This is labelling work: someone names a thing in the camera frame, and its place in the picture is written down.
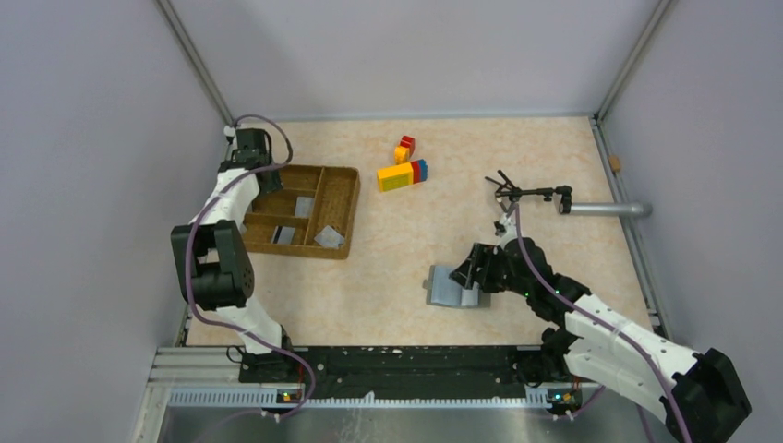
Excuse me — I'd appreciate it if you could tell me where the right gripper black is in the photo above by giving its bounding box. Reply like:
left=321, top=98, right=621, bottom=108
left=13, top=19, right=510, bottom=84
left=450, top=242, right=533, bottom=297

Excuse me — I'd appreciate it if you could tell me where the grey card holder wallet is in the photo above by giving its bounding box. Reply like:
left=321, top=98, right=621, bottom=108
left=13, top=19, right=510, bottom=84
left=423, top=265, right=491, bottom=309

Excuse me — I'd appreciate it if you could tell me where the grey card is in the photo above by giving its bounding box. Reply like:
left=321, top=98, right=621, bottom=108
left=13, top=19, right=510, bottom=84
left=314, top=225, right=346, bottom=249
left=295, top=197, right=315, bottom=219

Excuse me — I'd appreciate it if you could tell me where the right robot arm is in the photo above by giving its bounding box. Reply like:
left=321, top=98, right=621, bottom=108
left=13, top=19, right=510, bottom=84
left=450, top=237, right=752, bottom=442

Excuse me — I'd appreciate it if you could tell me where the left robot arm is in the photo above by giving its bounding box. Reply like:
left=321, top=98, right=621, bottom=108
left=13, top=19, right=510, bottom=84
left=170, top=126, right=296, bottom=382

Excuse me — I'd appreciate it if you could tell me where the card with stripe front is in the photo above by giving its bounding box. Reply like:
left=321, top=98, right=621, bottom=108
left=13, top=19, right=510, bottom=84
left=271, top=226, right=296, bottom=245

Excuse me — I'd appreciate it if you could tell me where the brown woven tray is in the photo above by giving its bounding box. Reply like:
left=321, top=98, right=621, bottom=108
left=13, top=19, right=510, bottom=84
left=243, top=164, right=361, bottom=260

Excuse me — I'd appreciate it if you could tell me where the red blue toy block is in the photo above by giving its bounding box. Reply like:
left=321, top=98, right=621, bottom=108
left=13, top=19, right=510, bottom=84
left=410, top=159, right=428, bottom=184

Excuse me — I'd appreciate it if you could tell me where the yellow toy block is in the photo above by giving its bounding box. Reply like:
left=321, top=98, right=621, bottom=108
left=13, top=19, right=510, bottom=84
left=376, top=162, right=414, bottom=192

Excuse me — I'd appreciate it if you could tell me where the small red yellow block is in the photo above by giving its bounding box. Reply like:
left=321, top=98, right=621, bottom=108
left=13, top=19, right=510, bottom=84
left=393, top=136, right=416, bottom=164

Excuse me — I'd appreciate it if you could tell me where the silver metal tube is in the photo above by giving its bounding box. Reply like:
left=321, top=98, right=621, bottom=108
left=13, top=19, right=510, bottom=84
left=568, top=202, right=653, bottom=218

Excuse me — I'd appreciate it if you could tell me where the small wooden cork piece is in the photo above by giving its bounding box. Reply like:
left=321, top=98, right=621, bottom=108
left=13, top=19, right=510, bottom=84
left=608, top=155, right=621, bottom=174

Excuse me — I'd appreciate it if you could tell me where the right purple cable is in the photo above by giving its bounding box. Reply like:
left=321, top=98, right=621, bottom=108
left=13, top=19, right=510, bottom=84
left=512, top=204, right=693, bottom=443

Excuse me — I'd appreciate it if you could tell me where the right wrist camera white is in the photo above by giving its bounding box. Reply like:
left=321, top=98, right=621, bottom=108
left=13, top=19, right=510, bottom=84
left=493, top=214, right=516, bottom=239

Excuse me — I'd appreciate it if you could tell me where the black tripod camera mount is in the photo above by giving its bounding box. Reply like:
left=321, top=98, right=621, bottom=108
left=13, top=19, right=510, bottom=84
left=484, top=170, right=572, bottom=214

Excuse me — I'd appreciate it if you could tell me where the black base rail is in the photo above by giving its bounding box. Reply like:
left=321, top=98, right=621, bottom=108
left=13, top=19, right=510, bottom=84
left=226, top=345, right=587, bottom=401

